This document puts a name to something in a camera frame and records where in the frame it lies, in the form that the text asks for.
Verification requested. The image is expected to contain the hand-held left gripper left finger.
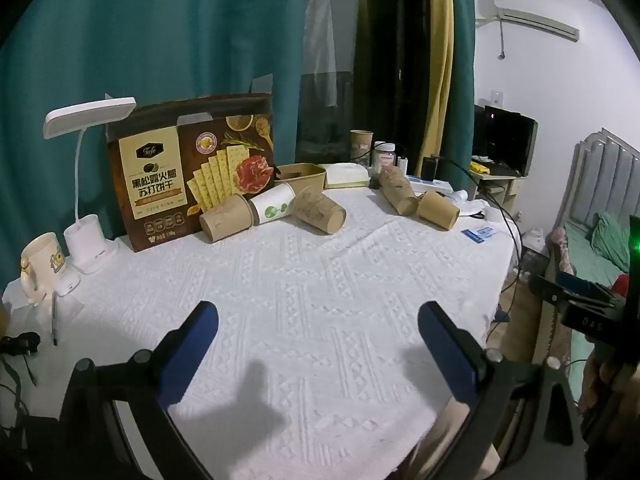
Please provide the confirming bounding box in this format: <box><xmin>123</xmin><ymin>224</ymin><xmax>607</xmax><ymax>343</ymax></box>
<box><xmin>59</xmin><ymin>301</ymin><xmax>221</xmax><ymax>480</ymax></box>

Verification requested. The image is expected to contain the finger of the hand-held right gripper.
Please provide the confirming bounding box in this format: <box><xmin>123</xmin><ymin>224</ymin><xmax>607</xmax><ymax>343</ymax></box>
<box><xmin>555</xmin><ymin>272</ymin><xmax>614</xmax><ymax>297</ymax></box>
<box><xmin>529</xmin><ymin>275</ymin><xmax>619</xmax><ymax>310</ymax></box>

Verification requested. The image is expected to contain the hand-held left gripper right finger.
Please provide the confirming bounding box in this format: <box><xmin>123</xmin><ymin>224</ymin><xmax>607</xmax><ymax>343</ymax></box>
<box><xmin>417</xmin><ymin>301</ymin><xmax>586</xmax><ymax>480</ymax></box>

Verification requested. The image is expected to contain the brown paper cup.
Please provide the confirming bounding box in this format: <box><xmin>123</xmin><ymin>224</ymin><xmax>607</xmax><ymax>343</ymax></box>
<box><xmin>378</xmin><ymin>166</ymin><xmax>420</xmax><ymax>217</ymax></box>
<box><xmin>349</xmin><ymin>130</ymin><xmax>376</xmax><ymax>168</ymax></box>
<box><xmin>417</xmin><ymin>190</ymin><xmax>461</xmax><ymax>231</ymax></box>
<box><xmin>199</xmin><ymin>194</ymin><xmax>251</xmax><ymax>245</ymax></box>
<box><xmin>290</xmin><ymin>186</ymin><xmax>347</xmax><ymax>235</ymax></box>

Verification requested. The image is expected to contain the white paper cup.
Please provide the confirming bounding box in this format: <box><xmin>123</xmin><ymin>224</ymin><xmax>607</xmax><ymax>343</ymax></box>
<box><xmin>248</xmin><ymin>182</ymin><xmax>296</xmax><ymax>226</ymax></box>

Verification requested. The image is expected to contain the person's right hand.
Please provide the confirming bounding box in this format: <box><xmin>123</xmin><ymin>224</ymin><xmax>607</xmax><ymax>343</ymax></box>
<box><xmin>582</xmin><ymin>344</ymin><xmax>624</xmax><ymax>412</ymax></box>

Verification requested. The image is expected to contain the floral blanket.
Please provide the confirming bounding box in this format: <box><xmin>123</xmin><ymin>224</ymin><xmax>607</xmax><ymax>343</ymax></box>
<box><xmin>550</xmin><ymin>227</ymin><xmax>577</xmax><ymax>277</ymax></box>

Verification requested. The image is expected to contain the green pillow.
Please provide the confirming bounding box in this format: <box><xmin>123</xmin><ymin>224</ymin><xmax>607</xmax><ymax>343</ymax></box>
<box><xmin>591</xmin><ymin>211</ymin><xmax>632</xmax><ymax>272</ymax></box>

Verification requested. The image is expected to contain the grey padded headboard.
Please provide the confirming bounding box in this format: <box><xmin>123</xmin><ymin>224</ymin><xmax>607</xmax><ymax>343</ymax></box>
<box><xmin>552</xmin><ymin>127</ymin><xmax>640</xmax><ymax>261</ymax></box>

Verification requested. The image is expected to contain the small wooden desk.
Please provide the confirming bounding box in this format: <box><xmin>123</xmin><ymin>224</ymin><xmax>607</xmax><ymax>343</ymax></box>
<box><xmin>470</xmin><ymin>160</ymin><xmax>527</xmax><ymax>216</ymax></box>

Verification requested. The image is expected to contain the white textured tablecloth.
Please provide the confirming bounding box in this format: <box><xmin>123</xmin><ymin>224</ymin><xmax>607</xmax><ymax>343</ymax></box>
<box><xmin>2</xmin><ymin>180</ymin><xmax>521</xmax><ymax>480</ymax></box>

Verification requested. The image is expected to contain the white desk lamp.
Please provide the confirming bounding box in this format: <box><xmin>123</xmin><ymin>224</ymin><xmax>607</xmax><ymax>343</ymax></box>
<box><xmin>42</xmin><ymin>96</ymin><xmax>137</xmax><ymax>276</ymax></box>

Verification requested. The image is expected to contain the white plastic packet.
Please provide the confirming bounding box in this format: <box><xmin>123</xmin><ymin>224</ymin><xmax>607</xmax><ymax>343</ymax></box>
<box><xmin>407</xmin><ymin>175</ymin><xmax>468</xmax><ymax>201</ymax></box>

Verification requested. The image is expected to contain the black monitor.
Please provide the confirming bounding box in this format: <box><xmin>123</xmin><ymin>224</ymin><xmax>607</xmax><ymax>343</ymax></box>
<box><xmin>472</xmin><ymin>105</ymin><xmax>538</xmax><ymax>177</ymax></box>

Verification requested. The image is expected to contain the cream cartoon mug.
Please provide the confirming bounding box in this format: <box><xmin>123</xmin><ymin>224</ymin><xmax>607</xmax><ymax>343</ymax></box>
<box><xmin>20</xmin><ymin>232</ymin><xmax>81</xmax><ymax>306</ymax></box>

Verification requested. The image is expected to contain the brown cracker box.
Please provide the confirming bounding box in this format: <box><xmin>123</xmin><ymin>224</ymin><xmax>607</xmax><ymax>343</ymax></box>
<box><xmin>105</xmin><ymin>92</ymin><xmax>277</xmax><ymax>253</ymax></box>

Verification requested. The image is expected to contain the black power plug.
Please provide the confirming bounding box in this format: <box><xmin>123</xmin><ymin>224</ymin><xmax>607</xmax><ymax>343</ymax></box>
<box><xmin>0</xmin><ymin>331</ymin><xmax>41</xmax><ymax>359</ymax></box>

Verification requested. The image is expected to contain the brown paper bowl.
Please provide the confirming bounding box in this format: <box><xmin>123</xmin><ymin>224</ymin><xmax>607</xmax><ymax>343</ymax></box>
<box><xmin>276</xmin><ymin>163</ymin><xmax>327</xmax><ymax>196</ymax></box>

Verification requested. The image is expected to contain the white flat box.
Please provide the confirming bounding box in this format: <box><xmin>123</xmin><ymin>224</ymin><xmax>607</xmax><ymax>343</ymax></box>
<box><xmin>320</xmin><ymin>162</ymin><xmax>371</xmax><ymax>190</ymax></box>

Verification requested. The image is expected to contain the clear jar white lid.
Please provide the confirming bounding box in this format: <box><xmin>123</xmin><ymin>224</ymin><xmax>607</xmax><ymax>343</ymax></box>
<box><xmin>372</xmin><ymin>142</ymin><xmax>397</xmax><ymax>171</ymax></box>

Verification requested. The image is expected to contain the narrow teal curtain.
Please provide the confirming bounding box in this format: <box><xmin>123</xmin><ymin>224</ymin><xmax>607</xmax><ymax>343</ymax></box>
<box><xmin>447</xmin><ymin>0</ymin><xmax>476</xmax><ymax>158</ymax></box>

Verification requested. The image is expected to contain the yellow curtain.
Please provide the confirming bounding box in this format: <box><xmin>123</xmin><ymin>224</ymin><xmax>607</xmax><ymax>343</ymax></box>
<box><xmin>417</xmin><ymin>0</ymin><xmax>456</xmax><ymax>161</ymax></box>

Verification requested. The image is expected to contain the white air conditioner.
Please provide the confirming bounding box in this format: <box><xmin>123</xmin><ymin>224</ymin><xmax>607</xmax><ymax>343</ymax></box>
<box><xmin>475</xmin><ymin>0</ymin><xmax>581</xmax><ymax>43</ymax></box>

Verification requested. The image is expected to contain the large teal curtain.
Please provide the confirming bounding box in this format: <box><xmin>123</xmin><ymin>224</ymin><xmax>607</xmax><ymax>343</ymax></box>
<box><xmin>0</xmin><ymin>0</ymin><xmax>308</xmax><ymax>281</ymax></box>

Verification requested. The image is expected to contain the black cable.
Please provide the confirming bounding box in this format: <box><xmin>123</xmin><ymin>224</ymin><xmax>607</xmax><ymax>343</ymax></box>
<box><xmin>434</xmin><ymin>159</ymin><xmax>523</xmax><ymax>341</ymax></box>

